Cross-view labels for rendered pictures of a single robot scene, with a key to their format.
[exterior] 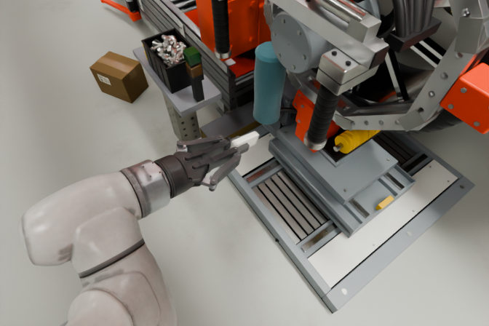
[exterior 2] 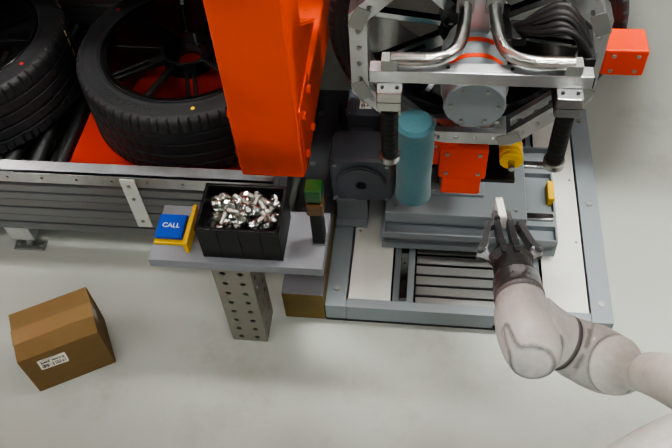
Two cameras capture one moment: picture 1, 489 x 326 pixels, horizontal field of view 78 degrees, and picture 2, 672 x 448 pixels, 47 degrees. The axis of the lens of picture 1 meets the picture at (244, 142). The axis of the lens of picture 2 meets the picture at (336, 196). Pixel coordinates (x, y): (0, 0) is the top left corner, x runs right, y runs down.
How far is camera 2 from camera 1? 118 cm
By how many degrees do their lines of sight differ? 27
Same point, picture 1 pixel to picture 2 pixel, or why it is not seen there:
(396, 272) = (610, 250)
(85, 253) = (568, 335)
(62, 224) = (549, 326)
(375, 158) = not seen: hidden behind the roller
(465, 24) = (596, 19)
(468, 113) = (624, 68)
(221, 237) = (442, 384)
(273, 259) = not seen: hidden behind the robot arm
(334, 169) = (484, 200)
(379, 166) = not seen: hidden behind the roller
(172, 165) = (518, 257)
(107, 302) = (612, 340)
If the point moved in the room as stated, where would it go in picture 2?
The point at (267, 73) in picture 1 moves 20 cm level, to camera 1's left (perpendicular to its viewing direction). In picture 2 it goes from (426, 146) to (370, 201)
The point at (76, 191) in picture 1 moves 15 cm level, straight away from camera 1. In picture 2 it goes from (524, 309) to (436, 323)
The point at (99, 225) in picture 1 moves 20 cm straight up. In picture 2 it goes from (557, 313) to (579, 245)
